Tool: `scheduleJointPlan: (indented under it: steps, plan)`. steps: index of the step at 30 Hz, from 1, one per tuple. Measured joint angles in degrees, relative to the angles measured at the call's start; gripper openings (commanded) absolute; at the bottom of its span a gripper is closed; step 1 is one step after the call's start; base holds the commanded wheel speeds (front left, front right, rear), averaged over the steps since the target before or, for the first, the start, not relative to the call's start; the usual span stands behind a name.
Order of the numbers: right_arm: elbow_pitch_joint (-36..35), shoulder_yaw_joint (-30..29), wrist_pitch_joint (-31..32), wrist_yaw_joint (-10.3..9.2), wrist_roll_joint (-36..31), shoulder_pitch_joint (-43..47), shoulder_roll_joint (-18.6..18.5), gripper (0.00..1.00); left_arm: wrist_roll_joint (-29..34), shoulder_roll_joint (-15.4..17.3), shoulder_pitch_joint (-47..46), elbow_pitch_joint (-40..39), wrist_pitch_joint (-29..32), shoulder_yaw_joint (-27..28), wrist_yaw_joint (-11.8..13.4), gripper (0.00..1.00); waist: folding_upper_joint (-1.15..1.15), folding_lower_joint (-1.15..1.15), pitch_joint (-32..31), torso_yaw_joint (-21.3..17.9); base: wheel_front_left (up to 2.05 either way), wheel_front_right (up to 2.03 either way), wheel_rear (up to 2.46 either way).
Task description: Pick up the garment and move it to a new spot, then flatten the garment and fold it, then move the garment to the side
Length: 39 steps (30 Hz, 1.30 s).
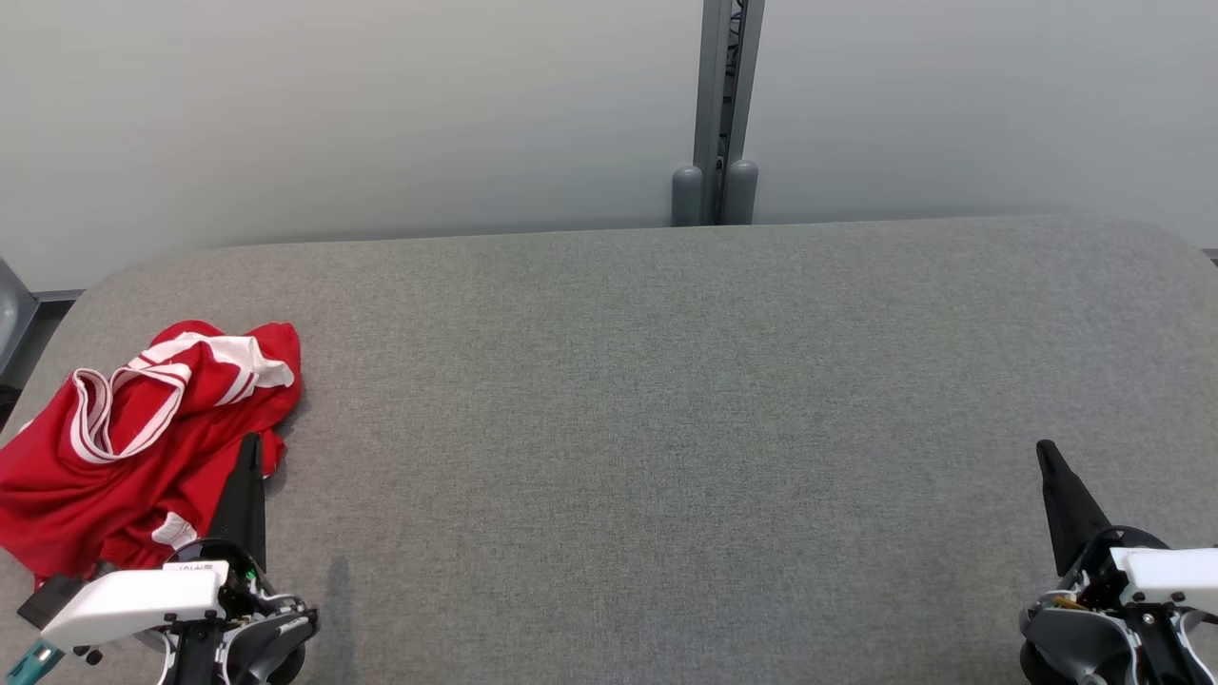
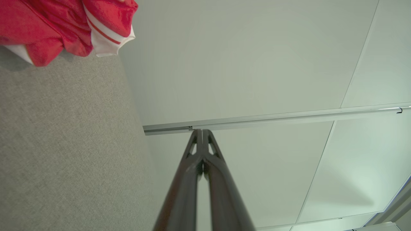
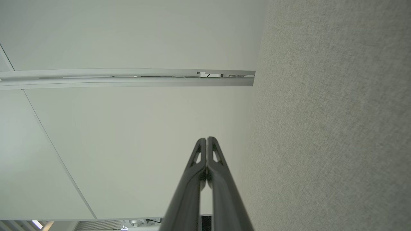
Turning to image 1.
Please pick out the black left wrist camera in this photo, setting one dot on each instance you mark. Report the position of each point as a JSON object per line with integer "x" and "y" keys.
{"x": 48, "y": 601}

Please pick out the red shorts white trim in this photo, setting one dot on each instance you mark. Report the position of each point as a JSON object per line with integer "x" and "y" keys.
{"x": 86, "y": 533}

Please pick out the red basketball jersey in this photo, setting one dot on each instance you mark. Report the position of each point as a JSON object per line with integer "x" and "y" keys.
{"x": 143, "y": 409}

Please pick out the grey partition leg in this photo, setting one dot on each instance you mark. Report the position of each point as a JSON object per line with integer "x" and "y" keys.
{"x": 11, "y": 314}

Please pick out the grey metal partition post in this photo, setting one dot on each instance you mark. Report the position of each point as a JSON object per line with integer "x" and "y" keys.
{"x": 712, "y": 86}

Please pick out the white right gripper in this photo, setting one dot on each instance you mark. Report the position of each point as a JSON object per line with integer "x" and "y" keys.
{"x": 1170, "y": 571}

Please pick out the grey cylindrical post foot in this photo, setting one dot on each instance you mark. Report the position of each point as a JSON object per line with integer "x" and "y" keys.
{"x": 740, "y": 190}
{"x": 687, "y": 195}

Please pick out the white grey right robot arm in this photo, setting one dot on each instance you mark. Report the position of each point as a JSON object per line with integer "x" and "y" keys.
{"x": 1066, "y": 637}

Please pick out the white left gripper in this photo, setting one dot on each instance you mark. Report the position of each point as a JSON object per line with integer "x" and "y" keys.
{"x": 133, "y": 599}

